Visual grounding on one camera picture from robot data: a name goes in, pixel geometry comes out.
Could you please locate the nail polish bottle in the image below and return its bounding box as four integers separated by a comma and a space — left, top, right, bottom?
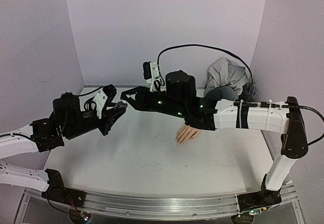
115, 101, 128, 109

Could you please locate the aluminium front rail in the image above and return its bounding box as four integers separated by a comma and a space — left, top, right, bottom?
78, 192, 239, 221

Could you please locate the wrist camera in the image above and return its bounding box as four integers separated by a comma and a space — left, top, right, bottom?
143, 61, 165, 92
84, 87, 107, 119

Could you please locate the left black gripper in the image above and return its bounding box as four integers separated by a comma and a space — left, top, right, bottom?
65, 104, 126, 141

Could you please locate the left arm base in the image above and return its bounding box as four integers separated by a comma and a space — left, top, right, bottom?
41, 169, 86, 208

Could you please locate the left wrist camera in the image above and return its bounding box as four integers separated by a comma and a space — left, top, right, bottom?
84, 87, 107, 119

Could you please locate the mannequin hand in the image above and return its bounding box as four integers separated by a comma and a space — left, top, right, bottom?
176, 125, 201, 145

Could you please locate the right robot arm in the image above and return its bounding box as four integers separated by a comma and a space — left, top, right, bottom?
120, 70, 308, 191

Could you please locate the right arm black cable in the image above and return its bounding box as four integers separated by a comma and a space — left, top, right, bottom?
156, 44, 253, 102

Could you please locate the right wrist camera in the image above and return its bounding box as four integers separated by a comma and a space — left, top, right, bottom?
143, 61, 165, 92

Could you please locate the dark sleeve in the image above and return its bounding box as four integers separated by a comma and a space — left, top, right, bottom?
204, 86, 239, 101

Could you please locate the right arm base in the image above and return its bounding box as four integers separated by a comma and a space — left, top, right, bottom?
237, 175, 281, 214

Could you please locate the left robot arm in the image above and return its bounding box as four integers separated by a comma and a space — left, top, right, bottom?
1, 84, 127, 202

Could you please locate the grey crumpled cloth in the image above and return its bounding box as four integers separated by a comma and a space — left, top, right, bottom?
205, 57, 256, 102

